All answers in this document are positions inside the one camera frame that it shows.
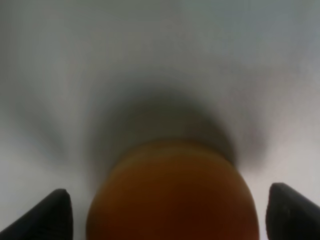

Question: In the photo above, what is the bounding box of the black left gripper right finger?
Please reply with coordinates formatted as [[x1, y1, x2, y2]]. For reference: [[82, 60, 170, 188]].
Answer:
[[265, 182, 320, 240]]

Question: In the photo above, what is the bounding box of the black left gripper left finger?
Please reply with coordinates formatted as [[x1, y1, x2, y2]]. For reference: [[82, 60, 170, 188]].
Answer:
[[0, 188, 74, 240]]

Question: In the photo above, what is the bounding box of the orange peach fruit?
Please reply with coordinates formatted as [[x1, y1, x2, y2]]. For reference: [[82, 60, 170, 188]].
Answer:
[[86, 140, 260, 240]]

